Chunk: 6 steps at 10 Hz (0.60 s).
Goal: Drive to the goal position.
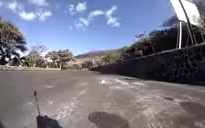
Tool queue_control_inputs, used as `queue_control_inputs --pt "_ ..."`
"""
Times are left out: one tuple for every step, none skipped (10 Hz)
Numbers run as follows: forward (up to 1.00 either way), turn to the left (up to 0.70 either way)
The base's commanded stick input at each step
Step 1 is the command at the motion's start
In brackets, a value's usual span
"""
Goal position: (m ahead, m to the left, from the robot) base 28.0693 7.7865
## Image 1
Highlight hill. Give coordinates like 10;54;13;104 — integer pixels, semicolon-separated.
74;49;116;60

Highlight grey asphalt road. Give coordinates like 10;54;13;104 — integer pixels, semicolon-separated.
0;68;205;128

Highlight row of trees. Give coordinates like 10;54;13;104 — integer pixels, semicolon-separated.
25;43;75;70

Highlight white sign on poles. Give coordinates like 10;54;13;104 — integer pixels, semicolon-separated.
169;0;204;51

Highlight large dark tree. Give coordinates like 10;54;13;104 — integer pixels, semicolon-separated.
0;12;30;66

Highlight trees above wall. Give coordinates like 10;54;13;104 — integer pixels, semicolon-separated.
103;0;205;63

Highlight long dark wall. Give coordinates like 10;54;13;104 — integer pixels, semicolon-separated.
89;39;205;88

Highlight low pale wall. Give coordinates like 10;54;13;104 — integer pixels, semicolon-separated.
0;64;62;72

